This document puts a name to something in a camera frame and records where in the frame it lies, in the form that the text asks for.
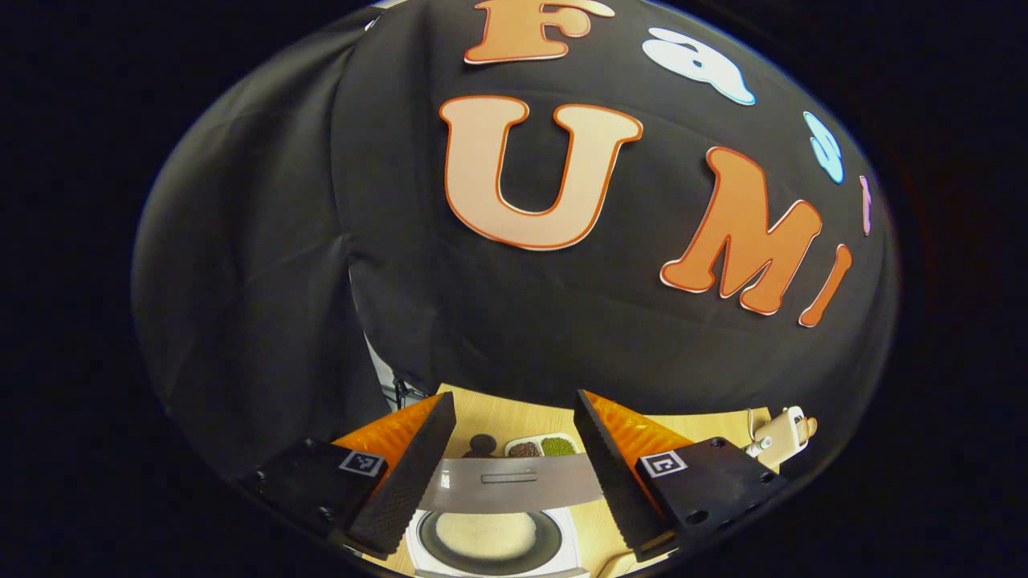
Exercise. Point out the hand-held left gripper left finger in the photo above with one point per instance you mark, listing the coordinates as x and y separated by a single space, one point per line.
409 482

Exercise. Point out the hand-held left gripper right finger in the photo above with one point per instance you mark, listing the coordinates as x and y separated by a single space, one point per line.
614 482

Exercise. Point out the white rice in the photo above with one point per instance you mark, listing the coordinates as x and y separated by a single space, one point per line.
486 534

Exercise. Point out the white rice cooker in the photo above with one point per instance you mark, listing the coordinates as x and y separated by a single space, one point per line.
514 486

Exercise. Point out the divided grain dish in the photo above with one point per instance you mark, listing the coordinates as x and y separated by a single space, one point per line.
542 446

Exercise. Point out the black round object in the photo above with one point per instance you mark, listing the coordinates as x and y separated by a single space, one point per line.
483 445

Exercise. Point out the white drink bottle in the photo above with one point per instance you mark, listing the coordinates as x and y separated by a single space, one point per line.
759 446

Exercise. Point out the white toaster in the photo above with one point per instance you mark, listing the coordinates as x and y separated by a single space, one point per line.
783 437

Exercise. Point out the black backdrop cloth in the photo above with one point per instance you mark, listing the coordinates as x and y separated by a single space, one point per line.
498 321

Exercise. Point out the toasted bread slice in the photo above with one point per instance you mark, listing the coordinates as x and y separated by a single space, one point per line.
809 425

